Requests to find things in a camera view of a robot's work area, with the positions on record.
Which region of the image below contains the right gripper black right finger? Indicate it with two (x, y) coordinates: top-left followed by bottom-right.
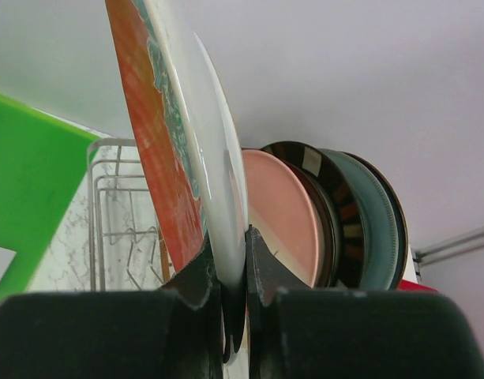
(246, 228), (484, 378)

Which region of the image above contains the green plastic folder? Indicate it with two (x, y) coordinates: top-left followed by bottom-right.
(0, 94), (98, 300)

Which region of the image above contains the red blue flower plate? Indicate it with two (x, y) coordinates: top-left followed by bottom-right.
(106, 1), (249, 362)

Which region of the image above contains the dark red rimmed beige plate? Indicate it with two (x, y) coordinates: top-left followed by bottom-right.
(285, 163), (340, 287)

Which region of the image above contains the red plastic folder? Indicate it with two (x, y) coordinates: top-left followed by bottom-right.
(397, 280), (438, 295)

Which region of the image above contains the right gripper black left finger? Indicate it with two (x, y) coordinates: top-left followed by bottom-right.
(0, 242), (222, 378)

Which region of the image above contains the pink beige leaf plate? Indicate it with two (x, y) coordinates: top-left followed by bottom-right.
(242, 149), (325, 287)

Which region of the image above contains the aluminium frame post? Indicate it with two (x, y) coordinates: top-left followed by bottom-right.
(411, 227), (484, 283)

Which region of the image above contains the metal wire dish rack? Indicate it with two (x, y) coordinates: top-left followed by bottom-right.
(87, 137), (174, 291)

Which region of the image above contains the teal green plate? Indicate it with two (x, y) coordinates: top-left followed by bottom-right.
(321, 148), (399, 291)

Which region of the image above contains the black gold rimmed plate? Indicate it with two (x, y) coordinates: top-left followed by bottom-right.
(262, 141), (366, 288)

